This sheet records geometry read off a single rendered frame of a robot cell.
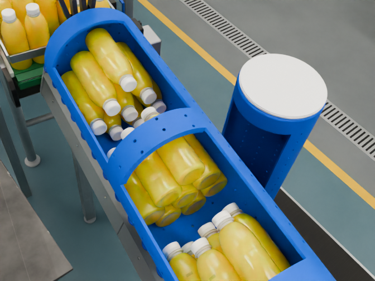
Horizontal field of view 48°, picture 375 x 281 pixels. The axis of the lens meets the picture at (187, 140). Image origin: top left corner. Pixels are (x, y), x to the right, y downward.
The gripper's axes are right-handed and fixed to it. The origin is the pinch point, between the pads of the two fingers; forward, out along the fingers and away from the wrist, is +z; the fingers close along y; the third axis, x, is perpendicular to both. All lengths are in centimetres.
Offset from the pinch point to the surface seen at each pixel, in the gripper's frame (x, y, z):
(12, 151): -28, 27, 77
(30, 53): -17.5, 11.5, 18.8
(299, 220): 52, -79, 101
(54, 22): -31.3, -1.5, 20.5
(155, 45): -17, -35, 32
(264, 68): 26, -49, 12
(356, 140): 24, -157, 116
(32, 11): -20.2, 7.6, 6.1
